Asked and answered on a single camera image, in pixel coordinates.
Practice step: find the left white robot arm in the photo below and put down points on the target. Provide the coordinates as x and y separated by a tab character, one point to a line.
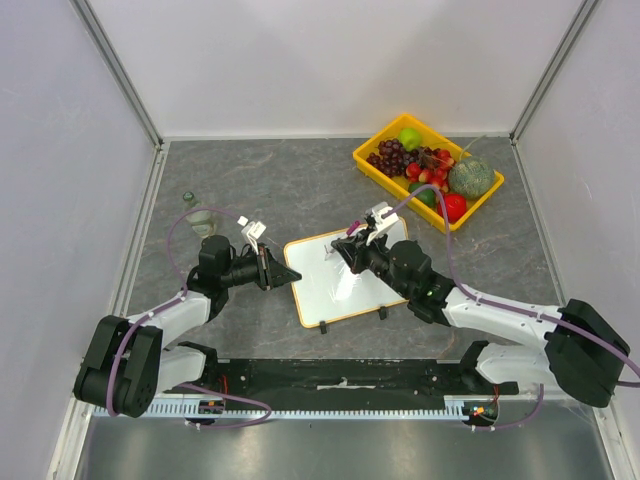
127	362

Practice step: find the red cherry pile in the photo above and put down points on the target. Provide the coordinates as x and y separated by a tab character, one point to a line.
430	166

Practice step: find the right aluminium frame post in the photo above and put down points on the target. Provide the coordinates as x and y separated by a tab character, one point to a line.
567	43

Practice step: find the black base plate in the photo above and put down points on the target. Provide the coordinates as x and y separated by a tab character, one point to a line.
349	384

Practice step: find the clear glass bottle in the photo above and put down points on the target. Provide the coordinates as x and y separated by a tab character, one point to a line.
202	222

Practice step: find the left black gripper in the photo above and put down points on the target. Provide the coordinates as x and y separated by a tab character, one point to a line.
271	273

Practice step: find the green apple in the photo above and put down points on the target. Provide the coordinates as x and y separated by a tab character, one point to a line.
410	139

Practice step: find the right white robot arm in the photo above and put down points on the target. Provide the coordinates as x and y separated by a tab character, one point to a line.
572	347

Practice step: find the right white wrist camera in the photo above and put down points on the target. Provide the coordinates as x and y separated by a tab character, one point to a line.
380	219

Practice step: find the purple grape bunch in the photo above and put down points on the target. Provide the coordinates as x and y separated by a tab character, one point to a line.
391	158

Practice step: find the red apple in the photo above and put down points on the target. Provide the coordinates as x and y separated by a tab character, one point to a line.
454	207

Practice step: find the netted green melon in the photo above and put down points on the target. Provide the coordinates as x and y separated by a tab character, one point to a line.
471	176

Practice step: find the left aluminium frame post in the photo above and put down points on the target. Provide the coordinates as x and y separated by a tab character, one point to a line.
100	38

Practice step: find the aluminium frame post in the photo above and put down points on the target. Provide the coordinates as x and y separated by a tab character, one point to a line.
567	43
100	38

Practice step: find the green lime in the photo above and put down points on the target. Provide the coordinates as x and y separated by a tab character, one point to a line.
427	196

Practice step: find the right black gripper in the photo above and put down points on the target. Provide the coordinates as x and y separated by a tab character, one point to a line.
357	250

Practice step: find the pink capped whiteboard marker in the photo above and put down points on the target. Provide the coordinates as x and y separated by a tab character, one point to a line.
345	235

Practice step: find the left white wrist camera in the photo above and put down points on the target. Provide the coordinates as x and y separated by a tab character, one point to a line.
251	231

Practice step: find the light blue cable duct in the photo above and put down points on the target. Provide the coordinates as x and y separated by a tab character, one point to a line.
212	408

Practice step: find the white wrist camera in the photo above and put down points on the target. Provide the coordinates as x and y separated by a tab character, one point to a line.
380	219
251	231

